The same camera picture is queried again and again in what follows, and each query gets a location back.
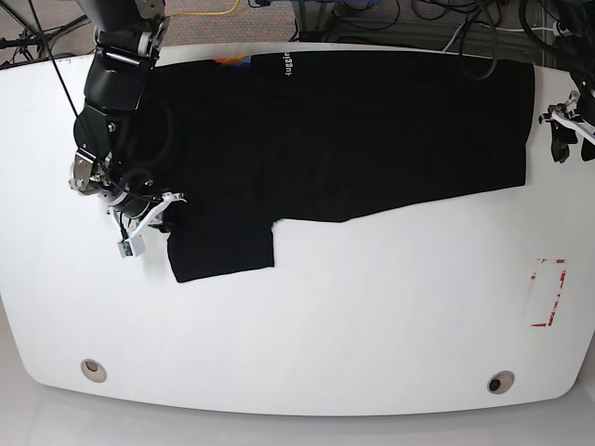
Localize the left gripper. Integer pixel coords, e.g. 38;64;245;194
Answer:
538;90;595;163

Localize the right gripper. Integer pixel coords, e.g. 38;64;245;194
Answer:
105;191;187;242

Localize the black T-shirt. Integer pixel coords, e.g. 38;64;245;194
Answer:
134;51;535;282

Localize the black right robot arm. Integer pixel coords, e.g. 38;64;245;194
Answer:
70;1;184;257

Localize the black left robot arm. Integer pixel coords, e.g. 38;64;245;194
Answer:
539;1;594;164

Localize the red tape marking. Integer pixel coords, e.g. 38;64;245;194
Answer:
525;258;566;328

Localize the black tripod stand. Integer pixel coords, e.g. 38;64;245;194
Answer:
1;1;90;70

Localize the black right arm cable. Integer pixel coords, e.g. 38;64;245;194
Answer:
120;99;177;171

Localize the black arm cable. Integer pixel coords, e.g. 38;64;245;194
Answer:
120;99;177;171
408;0;559;83

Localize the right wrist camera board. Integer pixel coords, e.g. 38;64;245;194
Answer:
117;236;146;258

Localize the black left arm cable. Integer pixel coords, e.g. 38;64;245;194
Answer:
408;0;559;83

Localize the left table cable grommet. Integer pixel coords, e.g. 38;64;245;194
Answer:
81;359;107;384

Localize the table cable grommet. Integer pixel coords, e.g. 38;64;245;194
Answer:
487;371;515;395
81;359;107;384

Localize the yellow cable on floor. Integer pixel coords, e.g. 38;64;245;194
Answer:
165;0;241;20

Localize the right table cable grommet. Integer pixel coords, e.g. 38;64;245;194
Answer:
487;371;515;395

